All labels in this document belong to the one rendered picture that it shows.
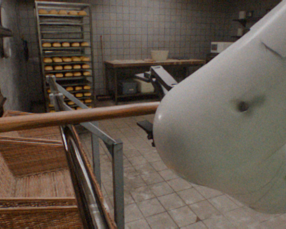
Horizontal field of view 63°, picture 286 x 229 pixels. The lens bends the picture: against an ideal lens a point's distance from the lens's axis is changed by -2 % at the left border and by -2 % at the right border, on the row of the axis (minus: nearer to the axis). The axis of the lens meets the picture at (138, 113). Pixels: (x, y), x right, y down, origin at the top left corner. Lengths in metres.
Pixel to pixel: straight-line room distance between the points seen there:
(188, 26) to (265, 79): 6.37
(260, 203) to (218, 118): 0.14
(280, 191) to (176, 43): 6.14
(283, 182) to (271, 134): 0.09
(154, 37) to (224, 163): 5.90
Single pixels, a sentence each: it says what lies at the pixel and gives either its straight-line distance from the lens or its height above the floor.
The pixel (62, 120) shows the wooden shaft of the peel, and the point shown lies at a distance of 0.53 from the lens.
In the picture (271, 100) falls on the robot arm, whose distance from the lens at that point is 0.19.
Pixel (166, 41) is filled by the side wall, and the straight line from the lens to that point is 6.22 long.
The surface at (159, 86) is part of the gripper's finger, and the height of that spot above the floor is 1.26.
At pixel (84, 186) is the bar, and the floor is 1.17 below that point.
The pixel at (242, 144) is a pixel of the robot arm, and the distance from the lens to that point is 0.20.
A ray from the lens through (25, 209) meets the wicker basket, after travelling 0.95.
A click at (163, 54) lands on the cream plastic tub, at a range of 5.56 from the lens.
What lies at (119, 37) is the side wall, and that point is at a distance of 5.74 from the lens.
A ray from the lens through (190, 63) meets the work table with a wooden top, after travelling 5.60.
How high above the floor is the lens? 1.36
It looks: 17 degrees down
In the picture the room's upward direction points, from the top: straight up
